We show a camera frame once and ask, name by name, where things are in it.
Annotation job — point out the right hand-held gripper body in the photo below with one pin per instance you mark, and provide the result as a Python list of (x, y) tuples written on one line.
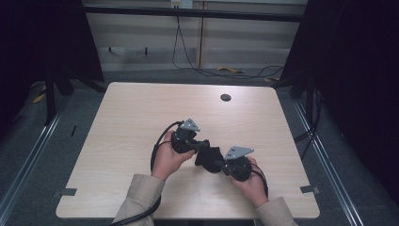
[(238, 168)]

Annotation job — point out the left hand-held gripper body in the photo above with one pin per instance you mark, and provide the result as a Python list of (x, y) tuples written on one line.
[(185, 139)]

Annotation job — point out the dark cloth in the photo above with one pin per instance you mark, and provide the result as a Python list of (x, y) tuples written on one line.
[(208, 160)]

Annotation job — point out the person's right hand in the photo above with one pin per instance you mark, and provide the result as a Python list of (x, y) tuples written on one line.
[(252, 188)]

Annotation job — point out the person's left hand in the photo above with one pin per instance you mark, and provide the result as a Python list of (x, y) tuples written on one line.
[(167, 160)]

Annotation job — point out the round black table grommet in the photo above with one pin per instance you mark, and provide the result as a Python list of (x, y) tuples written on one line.
[(226, 97)]

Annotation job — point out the grey tape strip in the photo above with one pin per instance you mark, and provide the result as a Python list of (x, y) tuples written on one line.
[(310, 189), (69, 191)]

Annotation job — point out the black horizontal bar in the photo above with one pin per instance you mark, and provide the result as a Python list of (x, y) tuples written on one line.
[(194, 13)]

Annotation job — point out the black stand leg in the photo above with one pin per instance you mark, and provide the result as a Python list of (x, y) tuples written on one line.
[(50, 100)]

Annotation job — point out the black curtain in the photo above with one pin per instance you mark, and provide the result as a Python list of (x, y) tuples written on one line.
[(360, 78), (37, 47)]

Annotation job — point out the small yellow floor object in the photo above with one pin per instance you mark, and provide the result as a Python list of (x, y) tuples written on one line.
[(39, 98)]

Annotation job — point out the metal floor rail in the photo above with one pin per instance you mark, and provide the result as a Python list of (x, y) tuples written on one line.
[(28, 163), (329, 169)]

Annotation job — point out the white wall socket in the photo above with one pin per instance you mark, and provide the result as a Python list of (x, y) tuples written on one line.
[(182, 3)]

